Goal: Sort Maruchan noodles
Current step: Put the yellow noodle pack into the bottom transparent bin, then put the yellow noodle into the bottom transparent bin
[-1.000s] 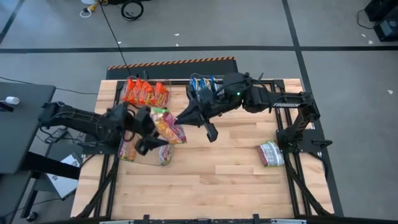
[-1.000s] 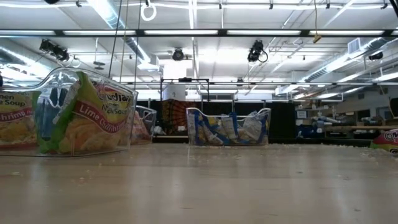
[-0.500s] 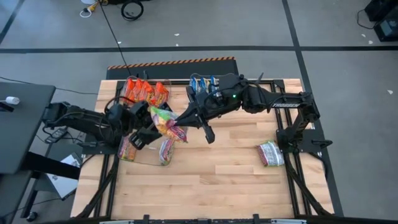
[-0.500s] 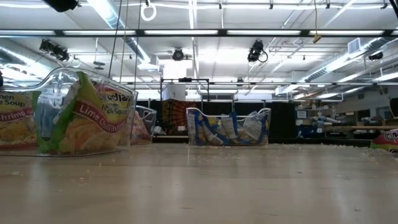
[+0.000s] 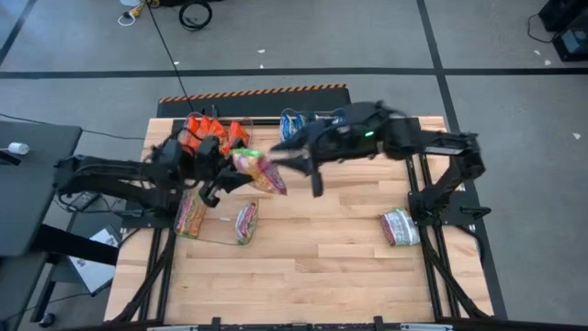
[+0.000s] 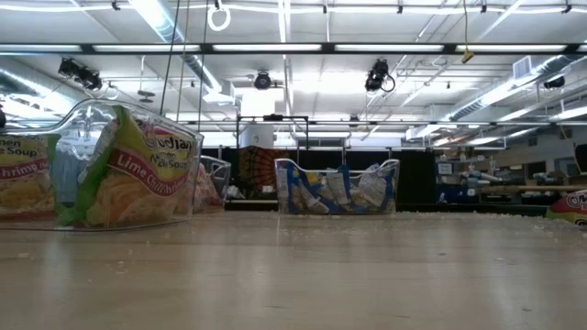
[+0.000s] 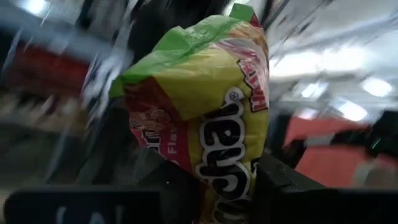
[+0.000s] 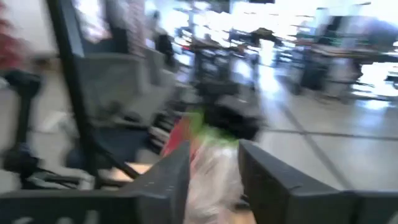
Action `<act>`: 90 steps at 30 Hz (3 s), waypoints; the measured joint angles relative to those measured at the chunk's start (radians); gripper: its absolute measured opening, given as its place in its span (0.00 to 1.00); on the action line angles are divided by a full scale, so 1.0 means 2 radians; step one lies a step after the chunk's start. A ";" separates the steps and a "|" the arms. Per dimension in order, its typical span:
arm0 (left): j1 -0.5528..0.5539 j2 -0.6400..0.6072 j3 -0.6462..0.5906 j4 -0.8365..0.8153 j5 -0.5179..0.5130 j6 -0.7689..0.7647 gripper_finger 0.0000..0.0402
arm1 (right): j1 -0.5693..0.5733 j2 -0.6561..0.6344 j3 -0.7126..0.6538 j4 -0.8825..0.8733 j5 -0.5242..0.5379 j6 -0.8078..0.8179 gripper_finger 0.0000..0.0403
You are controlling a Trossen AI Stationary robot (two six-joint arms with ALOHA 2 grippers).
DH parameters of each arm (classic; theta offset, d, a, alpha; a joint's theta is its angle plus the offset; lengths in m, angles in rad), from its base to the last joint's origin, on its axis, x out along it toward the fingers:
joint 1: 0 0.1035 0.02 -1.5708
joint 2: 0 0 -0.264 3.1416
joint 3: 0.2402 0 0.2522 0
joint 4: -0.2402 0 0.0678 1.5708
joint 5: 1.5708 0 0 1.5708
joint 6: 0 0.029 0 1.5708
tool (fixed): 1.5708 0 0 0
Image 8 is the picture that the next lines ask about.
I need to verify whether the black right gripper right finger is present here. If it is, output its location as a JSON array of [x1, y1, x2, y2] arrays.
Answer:
[[238, 139, 398, 224]]

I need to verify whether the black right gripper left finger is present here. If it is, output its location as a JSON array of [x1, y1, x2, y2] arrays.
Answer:
[[0, 141, 192, 224]]

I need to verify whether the red and green ramen pack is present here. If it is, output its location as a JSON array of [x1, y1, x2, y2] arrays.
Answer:
[[160, 107, 249, 224]]

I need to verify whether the black aluminium table frame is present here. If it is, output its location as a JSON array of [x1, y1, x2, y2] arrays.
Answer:
[[45, 0, 142, 181]]

